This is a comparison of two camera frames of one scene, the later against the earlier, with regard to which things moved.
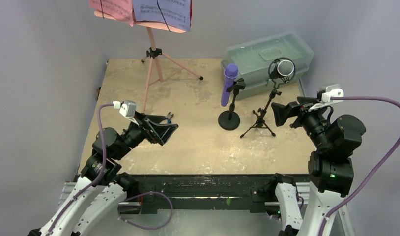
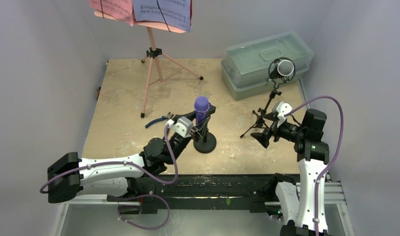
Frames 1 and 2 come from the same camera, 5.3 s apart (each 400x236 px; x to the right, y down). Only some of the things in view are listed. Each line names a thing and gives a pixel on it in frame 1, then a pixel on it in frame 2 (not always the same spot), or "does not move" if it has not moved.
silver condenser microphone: (281, 71) does not move
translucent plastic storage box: (253, 57) does not move
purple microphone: (231, 72) -> (201, 106)
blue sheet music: (175, 13) does not move
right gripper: (299, 110) -> (271, 131)
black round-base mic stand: (230, 120) -> (209, 143)
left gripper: (160, 132) -> (198, 131)
